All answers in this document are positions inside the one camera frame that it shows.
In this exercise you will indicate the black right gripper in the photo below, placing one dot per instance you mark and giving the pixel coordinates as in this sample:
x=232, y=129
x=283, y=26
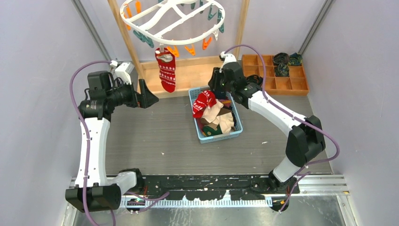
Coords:
x=213, y=83

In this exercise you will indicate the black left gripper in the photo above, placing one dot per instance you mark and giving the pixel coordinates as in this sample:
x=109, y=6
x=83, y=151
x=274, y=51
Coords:
x=148, y=98

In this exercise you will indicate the red snowflake sock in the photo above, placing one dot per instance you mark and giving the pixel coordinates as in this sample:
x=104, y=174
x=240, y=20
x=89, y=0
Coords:
x=167, y=69
x=204, y=99

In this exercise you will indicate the beige brown-cuffed sock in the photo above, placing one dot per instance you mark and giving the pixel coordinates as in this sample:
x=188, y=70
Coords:
x=210, y=114
x=225, y=122

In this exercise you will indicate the green dotted sock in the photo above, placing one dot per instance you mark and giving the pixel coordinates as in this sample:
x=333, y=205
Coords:
x=209, y=131

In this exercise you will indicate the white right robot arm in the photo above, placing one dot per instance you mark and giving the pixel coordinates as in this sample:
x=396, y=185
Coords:
x=304, y=139

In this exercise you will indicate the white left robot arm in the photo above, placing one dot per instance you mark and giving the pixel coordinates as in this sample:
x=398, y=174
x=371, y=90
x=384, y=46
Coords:
x=92, y=189

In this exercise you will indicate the wooden hanger stand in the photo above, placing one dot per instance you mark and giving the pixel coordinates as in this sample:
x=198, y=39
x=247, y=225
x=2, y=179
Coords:
x=195, y=62

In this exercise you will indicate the white round clip hanger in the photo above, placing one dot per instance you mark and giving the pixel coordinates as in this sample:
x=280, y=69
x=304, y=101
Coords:
x=174, y=22

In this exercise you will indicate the light blue plastic basket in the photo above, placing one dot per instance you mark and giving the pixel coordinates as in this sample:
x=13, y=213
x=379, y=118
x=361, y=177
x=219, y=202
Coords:
x=228, y=107

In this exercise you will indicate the rolled dark sock left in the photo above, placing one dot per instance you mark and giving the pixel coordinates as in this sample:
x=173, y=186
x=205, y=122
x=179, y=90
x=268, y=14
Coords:
x=258, y=80

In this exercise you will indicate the rolled dark sock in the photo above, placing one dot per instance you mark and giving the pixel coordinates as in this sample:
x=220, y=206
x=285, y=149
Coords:
x=295, y=59
x=281, y=59
x=258, y=80
x=281, y=70

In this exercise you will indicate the rolled dark sock middle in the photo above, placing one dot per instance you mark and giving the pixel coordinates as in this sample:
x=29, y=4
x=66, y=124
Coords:
x=281, y=70

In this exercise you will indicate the rolled dark sock top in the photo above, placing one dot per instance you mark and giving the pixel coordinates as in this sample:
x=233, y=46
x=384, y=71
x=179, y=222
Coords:
x=281, y=59

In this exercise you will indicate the orange wooden compartment tray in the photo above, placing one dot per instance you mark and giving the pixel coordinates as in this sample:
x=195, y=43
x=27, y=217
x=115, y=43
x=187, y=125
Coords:
x=295, y=84

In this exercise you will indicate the rolled dark sock right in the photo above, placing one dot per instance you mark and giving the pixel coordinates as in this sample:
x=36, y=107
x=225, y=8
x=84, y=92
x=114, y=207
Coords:
x=295, y=59

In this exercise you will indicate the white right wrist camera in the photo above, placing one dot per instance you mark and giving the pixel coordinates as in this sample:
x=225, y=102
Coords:
x=226, y=57

